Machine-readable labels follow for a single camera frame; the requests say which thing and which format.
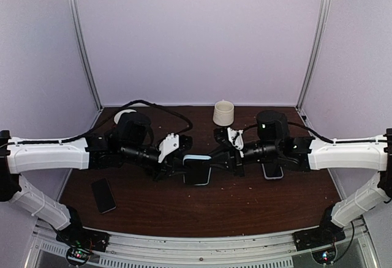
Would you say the aluminium corner post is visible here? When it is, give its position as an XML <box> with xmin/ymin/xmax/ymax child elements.
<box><xmin>68</xmin><ymin>0</ymin><xmax>102</xmax><ymax>111</ymax></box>
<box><xmin>296</xmin><ymin>0</ymin><xmax>331</xmax><ymax>111</ymax></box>

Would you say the black smartphone under stack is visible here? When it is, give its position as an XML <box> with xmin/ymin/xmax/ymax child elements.
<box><xmin>91</xmin><ymin>178</ymin><xmax>116</xmax><ymax>214</ymax></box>

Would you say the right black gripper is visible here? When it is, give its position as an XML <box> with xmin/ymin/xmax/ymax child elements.
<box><xmin>203</xmin><ymin>140</ymin><xmax>281</xmax><ymax>178</ymax></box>

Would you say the aluminium front rail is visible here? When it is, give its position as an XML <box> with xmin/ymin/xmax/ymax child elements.
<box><xmin>26</xmin><ymin>209</ymin><xmax>377</xmax><ymax>268</ymax></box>

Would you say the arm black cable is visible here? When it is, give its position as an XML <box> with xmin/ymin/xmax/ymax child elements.
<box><xmin>6</xmin><ymin>99</ymin><xmax>194</xmax><ymax>146</ymax></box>
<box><xmin>241</xmin><ymin>122</ymin><xmax>392</xmax><ymax>250</ymax></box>

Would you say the left aluminium corner post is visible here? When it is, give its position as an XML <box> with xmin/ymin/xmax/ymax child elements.
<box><xmin>68</xmin><ymin>0</ymin><xmax>102</xmax><ymax>111</ymax></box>

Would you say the silver edged black smartphone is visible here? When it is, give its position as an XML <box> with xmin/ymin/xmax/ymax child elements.
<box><xmin>263</xmin><ymin>163</ymin><xmax>282</xmax><ymax>178</ymax></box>

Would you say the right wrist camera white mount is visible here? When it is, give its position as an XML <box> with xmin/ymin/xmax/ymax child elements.
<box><xmin>213</xmin><ymin>127</ymin><xmax>244</xmax><ymax>151</ymax></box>

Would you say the cream ribbed cup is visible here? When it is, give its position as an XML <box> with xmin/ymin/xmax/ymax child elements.
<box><xmin>213</xmin><ymin>100</ymin><xmax>235</xmax><ymax>127</ymax></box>

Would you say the lavender phone case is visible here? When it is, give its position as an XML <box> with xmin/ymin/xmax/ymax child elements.
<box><xmin>262</xmin><ymin>163</ymin><xmax>284</xmax><ymax>181</ymax></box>

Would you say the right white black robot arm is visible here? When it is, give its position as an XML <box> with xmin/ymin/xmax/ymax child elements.
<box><xmin>211</xmin><ymin>110</ymin><xmax>391</xmax><ymax>245</ymax></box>

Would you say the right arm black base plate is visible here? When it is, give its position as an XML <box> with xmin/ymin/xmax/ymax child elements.
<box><xmin>292</xmin><ymin>226</ymin><xmax>346</xmax><ymax>251</ymax></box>

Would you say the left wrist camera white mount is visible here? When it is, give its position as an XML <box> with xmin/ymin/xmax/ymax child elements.
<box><xmin>158</xmin><ymin>133</ymin><xmax>193</xmax><ymax>163</ymax></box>

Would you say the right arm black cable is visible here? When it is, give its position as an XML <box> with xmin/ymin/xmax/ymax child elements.
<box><xmin>241</xmin><ymin>122</ymin><xmax>392</xmax><ymax>250</ymax></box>

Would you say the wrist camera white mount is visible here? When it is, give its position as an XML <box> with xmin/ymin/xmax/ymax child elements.
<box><xmin>213</xmin><ymin>127</ymin><xmax>244</xmax><ymax>151</ymax></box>
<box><xmin>158</xmin><ymin>133</ymin><xmax>193</xmax><ymax>163</ymax></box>

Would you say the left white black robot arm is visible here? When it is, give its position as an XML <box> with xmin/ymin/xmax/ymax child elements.
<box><xmin>1</xmin><ymin>111</ymin><xmax>192</xmax><ymax>246</ymax></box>

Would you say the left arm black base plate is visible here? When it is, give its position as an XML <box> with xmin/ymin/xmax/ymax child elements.
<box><xmin>55</xmin><ymin>228</ymin><xmax>110</xmax><ymax>252</ymax></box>

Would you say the light blue phone case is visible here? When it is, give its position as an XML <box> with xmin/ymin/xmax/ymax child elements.
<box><xmin>183</xmin><ymin>154</ymin><xmax>211</xmax><ymax>169</ymax></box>

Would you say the right aluminium corner post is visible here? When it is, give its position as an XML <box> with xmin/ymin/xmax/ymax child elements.
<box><xmin>296</xmin><ymin>0</ymin><xmax>331</xmax><ymax>111</ymax></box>

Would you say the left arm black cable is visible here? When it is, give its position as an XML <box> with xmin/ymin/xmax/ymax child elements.
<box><xmin>6</xmin><ymin>99</ymin><xmax>194</xmax><ymax>146</ymax></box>

